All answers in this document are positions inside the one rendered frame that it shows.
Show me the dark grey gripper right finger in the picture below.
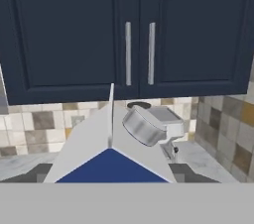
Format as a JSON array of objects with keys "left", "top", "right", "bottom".
[{"left": 168, "top": 163, "right": 221, "bottom": 183}]

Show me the grey metal hood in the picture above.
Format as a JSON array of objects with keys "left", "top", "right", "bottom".
[{"left": 0, "top": 64, "right": 10, "bottom": 115}]

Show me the silver cupboard door handle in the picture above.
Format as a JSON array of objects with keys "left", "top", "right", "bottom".
[
  {"left": 147, "top": 21, "right": 157, "bottom": 86},
  {"left": 124, "top": 21, "right": 133, "bottom": 87}
]

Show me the navy blue cupboard door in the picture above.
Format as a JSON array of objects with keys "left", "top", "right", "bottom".
[
  {"left": 0, "top": 0, "right": 141, "bottom": 106},
  {"left": 138, "top": 0, "right": 254, "bottom": 99}
]

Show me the white and blue milk carton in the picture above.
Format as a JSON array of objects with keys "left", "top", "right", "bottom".
[{"left": 44, "top": 82, "right": 177, "bottom": 183}]

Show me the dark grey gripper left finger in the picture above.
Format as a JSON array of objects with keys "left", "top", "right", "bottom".
[{"left": 0, "top": 163, "right": 55, "bottom": 183}]

